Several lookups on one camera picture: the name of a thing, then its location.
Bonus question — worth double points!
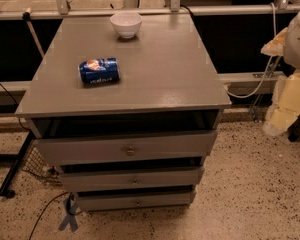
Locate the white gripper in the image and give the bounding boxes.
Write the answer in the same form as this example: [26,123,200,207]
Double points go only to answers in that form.
[261,28,300,136]

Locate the grey drawer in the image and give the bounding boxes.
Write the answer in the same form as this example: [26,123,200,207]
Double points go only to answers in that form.
[36,131,217,166]
[76,190,196,212]
[60,166,204,192]

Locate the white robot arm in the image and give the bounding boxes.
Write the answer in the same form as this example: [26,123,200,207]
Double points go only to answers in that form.
[261,11,300,136]

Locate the grey drawer cabinet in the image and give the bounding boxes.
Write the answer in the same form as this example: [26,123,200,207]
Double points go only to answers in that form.
[16,14,230,198]

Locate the grey top drawer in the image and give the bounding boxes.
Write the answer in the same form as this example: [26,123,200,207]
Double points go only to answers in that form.
[36,131,217,166]

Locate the grey bottom drawer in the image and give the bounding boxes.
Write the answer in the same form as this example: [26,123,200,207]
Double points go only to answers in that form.
[76,190,196,212]

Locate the thin metal rod stand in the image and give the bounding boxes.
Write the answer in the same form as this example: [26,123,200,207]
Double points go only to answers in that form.
[249,56,281,122]

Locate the white bowl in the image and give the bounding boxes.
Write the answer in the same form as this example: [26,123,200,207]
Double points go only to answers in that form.
[110,12,142,39]

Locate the wooden stick with black tip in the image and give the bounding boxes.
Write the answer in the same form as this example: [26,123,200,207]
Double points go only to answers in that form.
[22,7,44,58]

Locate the blue tape cross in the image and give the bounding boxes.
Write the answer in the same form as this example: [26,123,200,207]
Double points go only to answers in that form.
[58,197,78,232]

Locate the black metal stand leg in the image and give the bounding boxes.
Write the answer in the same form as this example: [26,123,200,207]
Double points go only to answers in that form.
[0,132,34,199]

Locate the white cable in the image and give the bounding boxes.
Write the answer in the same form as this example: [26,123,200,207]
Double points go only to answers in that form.
[224,2,278,100]

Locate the metal railing frame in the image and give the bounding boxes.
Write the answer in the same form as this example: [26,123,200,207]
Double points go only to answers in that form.
[0,0,300,21]

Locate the black floor cable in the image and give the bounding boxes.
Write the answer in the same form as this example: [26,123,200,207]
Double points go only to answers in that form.
[27,191,71,240]

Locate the wire mesh basket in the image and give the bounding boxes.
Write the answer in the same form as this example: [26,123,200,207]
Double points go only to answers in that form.
[22,143,61,186]

